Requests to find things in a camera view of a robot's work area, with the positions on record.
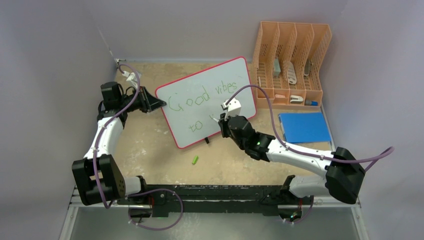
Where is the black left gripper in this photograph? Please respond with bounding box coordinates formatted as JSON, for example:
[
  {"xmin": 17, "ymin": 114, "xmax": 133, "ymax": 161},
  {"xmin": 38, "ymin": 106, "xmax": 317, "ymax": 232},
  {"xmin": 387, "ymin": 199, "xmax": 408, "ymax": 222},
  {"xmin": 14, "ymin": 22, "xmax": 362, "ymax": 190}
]
[{"xmin": 118, "ymin": 86, "xmax": 165, "ymax": 114}]

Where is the green marker cap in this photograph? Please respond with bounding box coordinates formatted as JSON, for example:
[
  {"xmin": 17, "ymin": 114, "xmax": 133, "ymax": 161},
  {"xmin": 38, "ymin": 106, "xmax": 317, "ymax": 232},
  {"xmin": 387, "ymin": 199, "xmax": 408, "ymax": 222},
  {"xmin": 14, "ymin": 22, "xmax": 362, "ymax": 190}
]
[{"xmin": 192, "ymin": 155, "xmax": 199, "ymax": 165}]

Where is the red-framed whiteboard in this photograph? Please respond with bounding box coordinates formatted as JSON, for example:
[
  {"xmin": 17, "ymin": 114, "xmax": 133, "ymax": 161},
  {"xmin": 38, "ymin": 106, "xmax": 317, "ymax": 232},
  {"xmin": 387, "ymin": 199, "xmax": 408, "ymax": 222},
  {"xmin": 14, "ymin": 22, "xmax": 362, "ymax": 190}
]
[{"xmin": 155, "ymin": 56, "xmax": 257, "ymax": 149}]

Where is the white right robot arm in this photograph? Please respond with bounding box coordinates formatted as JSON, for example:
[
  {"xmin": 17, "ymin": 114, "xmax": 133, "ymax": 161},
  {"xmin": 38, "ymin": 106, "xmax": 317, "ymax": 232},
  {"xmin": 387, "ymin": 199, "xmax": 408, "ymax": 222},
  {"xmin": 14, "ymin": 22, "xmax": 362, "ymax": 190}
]
[{"xmin": 217, "ymin": 114, "xmax": 366, "ymax": 204}]

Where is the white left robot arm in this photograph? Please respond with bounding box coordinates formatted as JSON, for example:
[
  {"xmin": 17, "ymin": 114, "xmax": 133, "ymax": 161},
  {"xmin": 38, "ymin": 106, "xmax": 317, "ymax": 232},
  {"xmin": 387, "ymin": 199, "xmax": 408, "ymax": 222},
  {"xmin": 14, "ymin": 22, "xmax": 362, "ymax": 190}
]
[{"xmin": 71, "ymin": 81, "xmax": 166, "ymax": 206}]

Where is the blue notebook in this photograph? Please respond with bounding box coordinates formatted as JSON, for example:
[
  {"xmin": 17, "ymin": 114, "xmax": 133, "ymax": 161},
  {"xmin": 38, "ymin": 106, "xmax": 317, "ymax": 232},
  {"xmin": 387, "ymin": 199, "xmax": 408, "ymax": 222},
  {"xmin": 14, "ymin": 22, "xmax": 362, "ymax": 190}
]
[{"xmin": 278, "ymin": 112, "xmax": 331, "ymax": 144}]

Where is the white clip in tray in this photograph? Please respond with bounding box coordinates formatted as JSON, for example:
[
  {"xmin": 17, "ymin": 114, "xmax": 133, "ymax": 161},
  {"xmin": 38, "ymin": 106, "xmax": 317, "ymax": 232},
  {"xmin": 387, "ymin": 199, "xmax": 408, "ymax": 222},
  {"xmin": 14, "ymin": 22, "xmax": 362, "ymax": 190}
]
[{"xmin": 289, "ymin": 95, "xmax": 304, "ymax": 104}]

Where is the green staples box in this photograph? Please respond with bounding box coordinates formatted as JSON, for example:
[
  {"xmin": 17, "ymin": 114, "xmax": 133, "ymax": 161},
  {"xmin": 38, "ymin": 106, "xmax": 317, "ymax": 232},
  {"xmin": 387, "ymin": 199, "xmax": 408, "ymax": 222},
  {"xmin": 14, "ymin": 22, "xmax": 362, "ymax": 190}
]
[{"xmin": 272, "ymin": 58, "xmax": 281, "ymax": 79}]

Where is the white oval tape dispenser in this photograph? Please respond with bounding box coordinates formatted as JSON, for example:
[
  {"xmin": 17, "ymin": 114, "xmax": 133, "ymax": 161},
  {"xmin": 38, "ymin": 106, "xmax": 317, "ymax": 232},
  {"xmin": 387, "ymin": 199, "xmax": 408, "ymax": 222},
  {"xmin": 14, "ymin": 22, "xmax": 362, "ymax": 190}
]
[{"xmin": 287, "ymin": 61, "xmax": 297, "ymax": 85}]

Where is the small blue grey cylinder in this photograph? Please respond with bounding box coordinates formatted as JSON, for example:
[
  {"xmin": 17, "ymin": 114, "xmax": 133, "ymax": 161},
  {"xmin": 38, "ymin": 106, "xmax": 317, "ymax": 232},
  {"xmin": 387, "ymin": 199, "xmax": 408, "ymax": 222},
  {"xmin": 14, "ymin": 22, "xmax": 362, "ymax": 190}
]
[{"xmin": 304, "ymin": 99, "xmax": 319, "ymax": 106}]

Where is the orange plastic desk organizer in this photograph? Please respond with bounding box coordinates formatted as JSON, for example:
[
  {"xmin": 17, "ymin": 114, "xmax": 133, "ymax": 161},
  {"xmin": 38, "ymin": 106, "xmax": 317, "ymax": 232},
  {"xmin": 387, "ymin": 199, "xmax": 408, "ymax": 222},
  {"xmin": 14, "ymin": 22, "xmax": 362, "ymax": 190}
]
[{"xmin": 251, "ymin": 21, "xmax": 332, "ymax": 111}]

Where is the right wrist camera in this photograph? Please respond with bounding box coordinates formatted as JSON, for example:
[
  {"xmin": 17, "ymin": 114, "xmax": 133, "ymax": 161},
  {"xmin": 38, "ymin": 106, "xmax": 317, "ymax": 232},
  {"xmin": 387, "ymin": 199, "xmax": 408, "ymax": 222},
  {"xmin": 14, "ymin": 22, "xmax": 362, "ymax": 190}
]
[{"xmin": 221, "ymin": 98, "xmax": 242, "ymax": 120}]

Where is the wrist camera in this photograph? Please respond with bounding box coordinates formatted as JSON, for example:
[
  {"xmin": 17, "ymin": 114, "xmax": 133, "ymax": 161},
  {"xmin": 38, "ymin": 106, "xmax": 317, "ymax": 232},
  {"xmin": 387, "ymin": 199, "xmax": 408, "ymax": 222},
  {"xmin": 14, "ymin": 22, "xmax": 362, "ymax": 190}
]
[
  {"xmin": 122, "ymin": 71, "xmax": 140, "ymax": 90},
  {"xmin": 221, "ymin": 98, "xmax": 242, "ymax": 120}
]

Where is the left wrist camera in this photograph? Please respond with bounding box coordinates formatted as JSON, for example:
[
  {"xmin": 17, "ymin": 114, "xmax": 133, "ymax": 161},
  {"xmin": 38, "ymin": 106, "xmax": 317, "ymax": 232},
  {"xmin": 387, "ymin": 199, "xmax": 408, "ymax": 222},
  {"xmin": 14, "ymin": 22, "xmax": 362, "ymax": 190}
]
[{"xmin": 122, "ymin": 71, "xmax": 140, "ymax": 90}]

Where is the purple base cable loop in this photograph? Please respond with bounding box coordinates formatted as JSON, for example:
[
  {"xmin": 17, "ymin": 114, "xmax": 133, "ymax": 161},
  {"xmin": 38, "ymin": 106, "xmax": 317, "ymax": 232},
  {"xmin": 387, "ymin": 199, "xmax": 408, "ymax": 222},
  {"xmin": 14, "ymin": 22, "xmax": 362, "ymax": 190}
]
[{"xmin": 127, "ymin": 188, "xmax": 184, "ymax": 232}]

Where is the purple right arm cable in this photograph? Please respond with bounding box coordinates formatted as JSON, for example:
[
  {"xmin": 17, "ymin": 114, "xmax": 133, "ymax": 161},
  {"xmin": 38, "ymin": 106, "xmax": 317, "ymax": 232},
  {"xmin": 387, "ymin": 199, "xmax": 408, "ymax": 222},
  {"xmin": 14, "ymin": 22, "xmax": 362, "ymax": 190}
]
[{"xmin": 225, "ymin": 84, "xmax": 395, "ymax": 172}]

